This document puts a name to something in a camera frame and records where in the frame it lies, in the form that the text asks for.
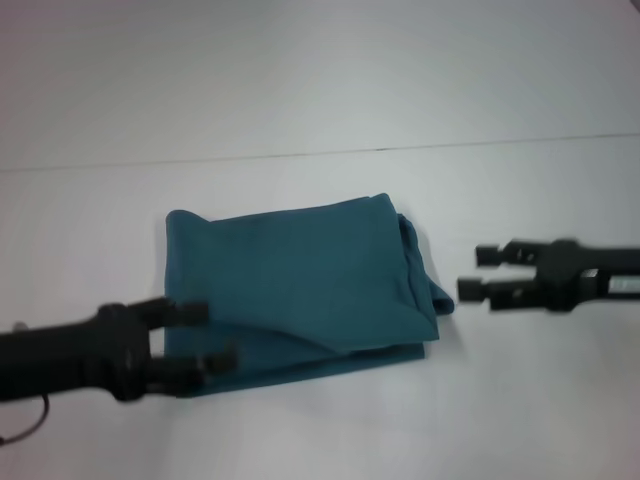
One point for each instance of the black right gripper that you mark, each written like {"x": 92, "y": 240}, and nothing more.
{"x": 585, "y": 275}

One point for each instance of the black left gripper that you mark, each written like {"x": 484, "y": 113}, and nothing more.
{"x": 70, "y": 355}

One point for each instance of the teal t-shirt with FREE print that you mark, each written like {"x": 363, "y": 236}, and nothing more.
{"x": 300, "y": 290}

